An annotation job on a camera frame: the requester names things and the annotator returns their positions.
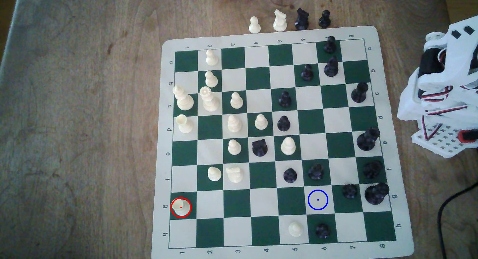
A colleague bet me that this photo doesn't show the white rook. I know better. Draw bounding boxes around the white rook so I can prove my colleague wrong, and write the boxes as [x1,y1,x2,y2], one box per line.
[176,114,194,134]
[173,199,190,216]

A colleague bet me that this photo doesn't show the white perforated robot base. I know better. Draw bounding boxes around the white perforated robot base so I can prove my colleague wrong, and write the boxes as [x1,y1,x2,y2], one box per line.
[411,121,478,157]

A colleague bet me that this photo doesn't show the black knight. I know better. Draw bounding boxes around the black knight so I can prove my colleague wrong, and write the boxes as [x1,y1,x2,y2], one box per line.
[295,8,310,31]
[252,139,269,157]

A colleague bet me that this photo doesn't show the green and cream chessboard mat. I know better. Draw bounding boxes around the green and cream chessboard mat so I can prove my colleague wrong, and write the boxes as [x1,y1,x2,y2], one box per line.
[151,26,415,259]

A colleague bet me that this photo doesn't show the white knight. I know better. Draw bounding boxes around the white knight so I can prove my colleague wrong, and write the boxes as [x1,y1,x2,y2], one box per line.
[226,166,244,184]
[273,9,288,32]

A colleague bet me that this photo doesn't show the black pawn row f right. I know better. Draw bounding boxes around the black pawn row f right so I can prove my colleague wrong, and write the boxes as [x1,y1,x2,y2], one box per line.
[308,164,324,180]

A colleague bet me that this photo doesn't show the black bishop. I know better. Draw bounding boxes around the black bishop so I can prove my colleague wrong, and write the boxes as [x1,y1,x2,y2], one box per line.
[324,56,339,77]
[351,82,369,104]

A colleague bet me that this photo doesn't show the black queen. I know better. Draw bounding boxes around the black queen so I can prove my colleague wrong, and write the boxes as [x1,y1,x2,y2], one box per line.
[356,127,381,152]

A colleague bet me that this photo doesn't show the black rook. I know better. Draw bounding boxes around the black rook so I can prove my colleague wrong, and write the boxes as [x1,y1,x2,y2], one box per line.
[362,160,383,179]

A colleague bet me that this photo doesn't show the black king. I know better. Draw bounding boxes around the black king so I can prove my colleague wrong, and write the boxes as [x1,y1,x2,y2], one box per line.
[364,182,390,205]

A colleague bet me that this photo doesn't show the red black white servo wires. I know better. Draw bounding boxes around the red black white servo wires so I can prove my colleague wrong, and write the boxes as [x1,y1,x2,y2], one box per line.
[420,85,469,142]

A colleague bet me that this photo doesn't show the black cable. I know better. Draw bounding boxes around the black cable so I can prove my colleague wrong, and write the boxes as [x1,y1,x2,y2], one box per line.
[437,182,478,259]

